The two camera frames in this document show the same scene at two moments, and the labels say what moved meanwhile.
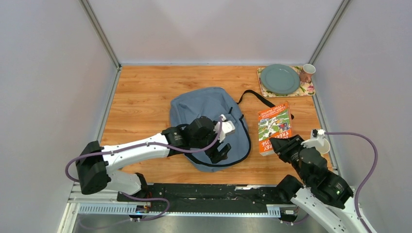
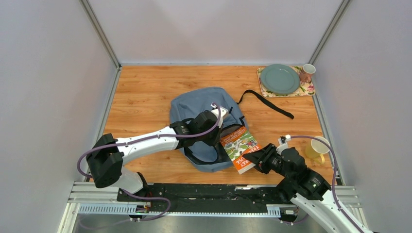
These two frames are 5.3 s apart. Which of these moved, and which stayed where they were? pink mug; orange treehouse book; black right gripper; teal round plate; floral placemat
Moved: orange treehouse book; black right gripper
Stayed: pink mug; teal round plate; floral placemat
